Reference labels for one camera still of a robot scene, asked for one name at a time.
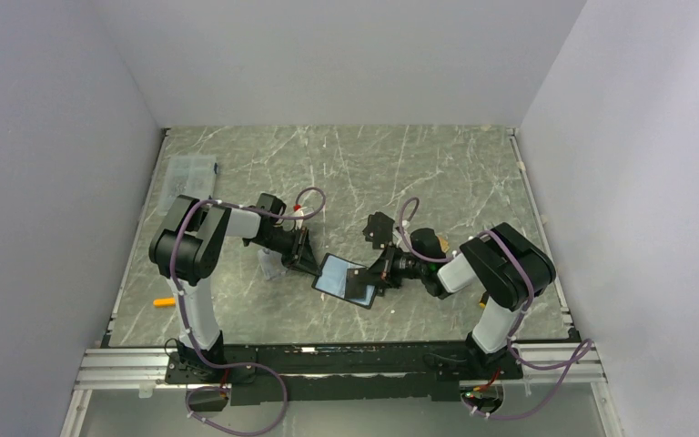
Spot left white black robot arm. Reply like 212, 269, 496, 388
148, 187, 326, 382

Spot black leather card holder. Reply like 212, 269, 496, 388
311, 253, 376, 310

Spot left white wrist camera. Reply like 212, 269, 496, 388
293, 204, 314, 229

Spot silver credit card stack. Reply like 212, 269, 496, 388
257, 249, 288, 280

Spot black card sleeve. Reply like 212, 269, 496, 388
362, 211, 395, 250

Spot black credit card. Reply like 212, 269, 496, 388
344, 268, 376, 307

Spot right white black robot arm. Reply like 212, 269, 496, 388
343, 223, 556, 378

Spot aluminium frame rail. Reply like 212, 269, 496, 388
76, 343, 607, 391

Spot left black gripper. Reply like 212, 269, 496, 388
256, 226, 321, 278

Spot clear plastic screw box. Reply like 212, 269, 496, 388
157, 155, 218, 214

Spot yellow tipped black tool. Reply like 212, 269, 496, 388
479, 293, 489, 309

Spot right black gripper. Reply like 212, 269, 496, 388
357, 243, 427, 290

